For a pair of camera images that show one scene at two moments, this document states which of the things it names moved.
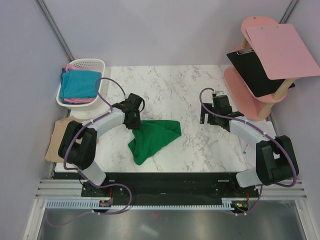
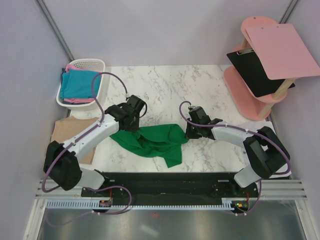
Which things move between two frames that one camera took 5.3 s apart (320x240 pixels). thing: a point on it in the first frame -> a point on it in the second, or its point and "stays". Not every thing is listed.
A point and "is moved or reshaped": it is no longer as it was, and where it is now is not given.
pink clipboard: x=283 y=52 stays
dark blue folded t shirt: x=63 y=70 stays
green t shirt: x=152 y=137 is moved or reshaped
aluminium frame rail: x=61 y=189 stays
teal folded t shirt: x=79 y=84 stays
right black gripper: x=209 y=119 -> x=189 y=135
